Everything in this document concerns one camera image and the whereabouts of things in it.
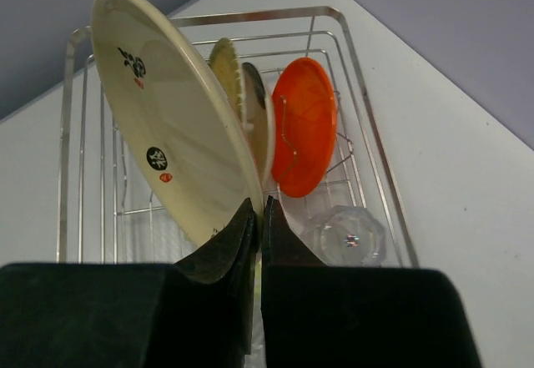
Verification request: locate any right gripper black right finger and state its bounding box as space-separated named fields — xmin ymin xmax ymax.
xmin=259 ymin=194 xmax=330 ymax=315

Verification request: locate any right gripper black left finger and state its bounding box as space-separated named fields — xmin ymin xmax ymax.
xmin=175 ymin=199 xmax=257 ymax=355

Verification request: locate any beige patterned plate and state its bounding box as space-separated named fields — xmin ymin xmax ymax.
xmin=90 ymin=0 xmax=264 ymax=245

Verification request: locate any beige plate green spot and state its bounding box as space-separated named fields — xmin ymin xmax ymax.
xmin=242 ymin=62 xmax=275 ymax=188

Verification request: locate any orange plastic plate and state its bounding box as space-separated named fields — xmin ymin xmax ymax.
xmin=271 ymin=57 xmax=337 ymax=198

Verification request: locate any woven bamboo tray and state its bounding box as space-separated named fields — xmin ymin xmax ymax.
xmin=209 ymin=38 xmax=246 ymax=122

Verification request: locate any wire dish rack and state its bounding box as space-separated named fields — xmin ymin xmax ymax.
xmin=55 ymin=6 xmax=419 ymax=267

